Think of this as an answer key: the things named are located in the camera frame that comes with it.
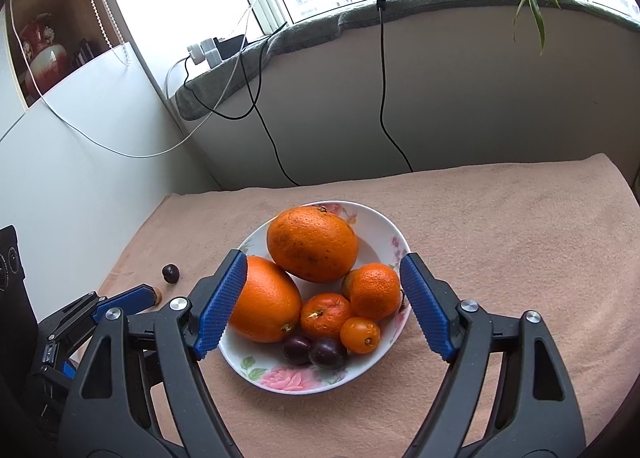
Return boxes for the smooth large orange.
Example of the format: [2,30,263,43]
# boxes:
[227,255,303,344]

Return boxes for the wooden shelf niche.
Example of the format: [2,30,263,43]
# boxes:
[5,0,133,108]

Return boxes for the white cable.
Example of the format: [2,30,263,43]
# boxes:
[0,0,261,159]

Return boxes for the orange kumquat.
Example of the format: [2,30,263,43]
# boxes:
[340,317,382,355]

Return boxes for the small tangerine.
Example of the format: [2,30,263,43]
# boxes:
[300,293,355,339]

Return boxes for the speckled large orange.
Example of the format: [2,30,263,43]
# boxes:
[266,206,360,283]

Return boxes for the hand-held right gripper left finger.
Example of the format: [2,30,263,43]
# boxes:
[57,249,249,458]

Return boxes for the red ceramic jar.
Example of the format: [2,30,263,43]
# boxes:
[20,12,68,96]

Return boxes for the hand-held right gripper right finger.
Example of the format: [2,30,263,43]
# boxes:
[399,252,587,458]

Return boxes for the looped black cable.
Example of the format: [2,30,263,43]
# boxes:
[182,22,301,187]

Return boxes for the white floral plate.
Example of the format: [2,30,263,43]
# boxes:
[218,200,413,394]

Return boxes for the black power adapter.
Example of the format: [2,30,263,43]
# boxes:
[215,34,248,58]

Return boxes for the grey-green sill cloth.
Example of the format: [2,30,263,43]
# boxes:
[174,0,640,121]

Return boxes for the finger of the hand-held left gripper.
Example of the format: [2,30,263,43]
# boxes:
[44,344,78,384]
[37,284,156,355]

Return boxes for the rough-skinned tangerine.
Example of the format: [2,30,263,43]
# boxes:
[342,263,402,321]

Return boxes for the dark books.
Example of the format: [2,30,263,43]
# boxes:
[74,39,99,69]

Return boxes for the straight black cable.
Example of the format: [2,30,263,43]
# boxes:
[375,0,415,173]

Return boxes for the pink blanket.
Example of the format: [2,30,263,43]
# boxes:
[95,153,640,458]

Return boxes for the white charger plugs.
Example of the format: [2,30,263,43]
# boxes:
[186,38,223,69]

